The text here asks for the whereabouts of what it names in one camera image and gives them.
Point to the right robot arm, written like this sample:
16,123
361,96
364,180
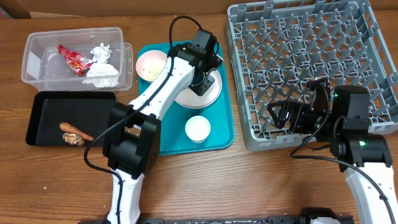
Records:
336,126

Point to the grey dishwasher rack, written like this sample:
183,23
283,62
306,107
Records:
275,47

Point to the black plastic tray bin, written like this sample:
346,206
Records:
88,111

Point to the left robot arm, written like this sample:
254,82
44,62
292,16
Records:
133,141

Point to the large white plate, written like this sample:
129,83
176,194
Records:
189,99

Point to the white napkin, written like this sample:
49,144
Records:
102,74

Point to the red snack wrapper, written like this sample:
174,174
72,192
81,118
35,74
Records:
75,60

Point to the white plastic cup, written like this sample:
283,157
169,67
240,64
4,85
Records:
197,128

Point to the teal plastic tray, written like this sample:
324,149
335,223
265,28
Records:
174,139

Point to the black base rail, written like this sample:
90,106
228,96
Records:
307,215

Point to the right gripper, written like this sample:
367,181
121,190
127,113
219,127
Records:
298,113

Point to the brown food scrap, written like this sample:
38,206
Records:
73,139

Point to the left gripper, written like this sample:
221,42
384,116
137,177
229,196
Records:
201,89

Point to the clear plastic waste bin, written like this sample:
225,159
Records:
46,69

